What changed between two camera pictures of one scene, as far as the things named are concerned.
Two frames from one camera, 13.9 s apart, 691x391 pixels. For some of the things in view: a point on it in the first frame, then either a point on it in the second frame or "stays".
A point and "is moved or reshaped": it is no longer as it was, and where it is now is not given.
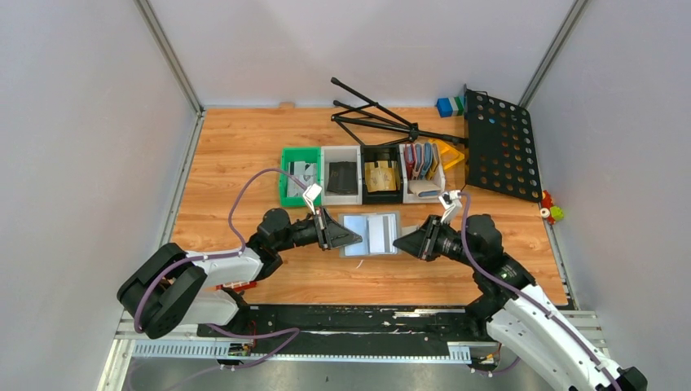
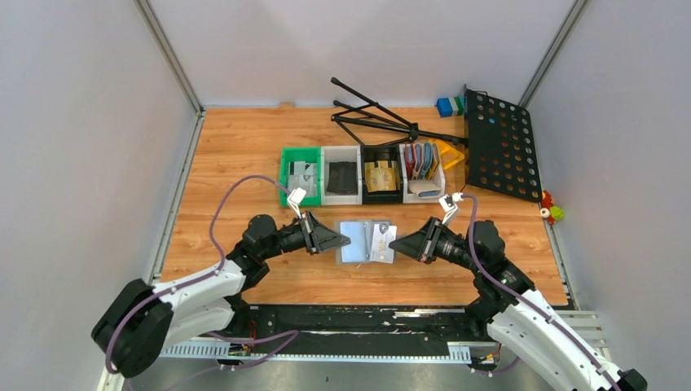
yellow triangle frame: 450,155 stays
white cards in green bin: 304,173 stays
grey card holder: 379,230 is moved or reshaped
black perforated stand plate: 501,152 stays
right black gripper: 420,243 stays
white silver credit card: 381,231 is moved or reshaped
